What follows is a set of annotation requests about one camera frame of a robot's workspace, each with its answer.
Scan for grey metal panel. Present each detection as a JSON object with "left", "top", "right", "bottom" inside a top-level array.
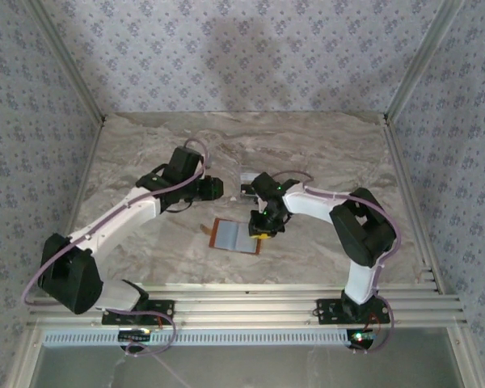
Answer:
[{"left": 27, "top": 343, "right": 470, "bottom": 388}]

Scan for small controller circuit board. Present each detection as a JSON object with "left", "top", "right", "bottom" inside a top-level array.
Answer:
[
  {"left": 346, "top": 329, "right": 377, "bottom": 349},
  {"left": 118, "top": 328, "right": 152, "bottom": 344}
]

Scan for aluminium corner post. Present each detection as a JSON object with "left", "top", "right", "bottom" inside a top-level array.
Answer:
[
  {"left": 386, "top": 0, "right": 466, "bottom": 120},
  {"left": 23, "top": 0, "right": 107, "bottom": 123}
]

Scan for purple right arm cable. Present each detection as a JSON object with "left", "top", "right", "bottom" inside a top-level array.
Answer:
[{"left": 272, "top": 169, "right": 401, "bottom": 356}]

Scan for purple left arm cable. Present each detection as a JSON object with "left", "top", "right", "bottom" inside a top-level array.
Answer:
[{"left": 21, "top": 137, "right": 210, "bottom": 357}]

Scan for clear acrylic card stand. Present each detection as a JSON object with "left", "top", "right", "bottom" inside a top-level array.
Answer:
[{"left": 230, "top": 163, "right": 270, "bottom": 205}]

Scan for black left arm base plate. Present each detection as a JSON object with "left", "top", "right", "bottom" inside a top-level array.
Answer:
[{"left": 101, "top": 299, "right": 175, "bottom": 326}]

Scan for slotted grey cable duct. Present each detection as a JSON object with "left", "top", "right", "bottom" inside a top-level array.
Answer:
[{"left": 42, "top": 327, "right": 351, "bottom": 348}]

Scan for brown leather card holder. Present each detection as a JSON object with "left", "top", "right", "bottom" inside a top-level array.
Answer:
[{"left": 200, "top": 217, "right": 263, "bottom": 256}]

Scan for thin white cable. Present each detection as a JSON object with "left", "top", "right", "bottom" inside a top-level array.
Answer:
[{"left": 151, "top": 353, "right": 190, "bottom": 388}]

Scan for aluminium front frame rails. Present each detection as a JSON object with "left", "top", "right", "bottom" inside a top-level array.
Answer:
[{"left": 27, "top": 282, "right": 468, "bottom": 327}]

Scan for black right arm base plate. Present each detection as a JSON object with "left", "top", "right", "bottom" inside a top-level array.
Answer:
[{"left": 315, "top": 297, "right": 390, "bottom": 324}]

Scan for aluminium side rail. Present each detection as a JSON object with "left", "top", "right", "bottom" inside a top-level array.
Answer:
[
  {"left": 382, "top": 116, "right": 446, "bottom": 294},
  {"left": 46, "top": 119, "right": 106, "bottom": 298}
]

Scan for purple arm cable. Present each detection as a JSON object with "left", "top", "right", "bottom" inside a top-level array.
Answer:
[
  {"left": 21, "top": 137, "right": 210, "bottom": 357},
  {"left": 272, "top": 169, "right": 401, "bottom": 356}
]

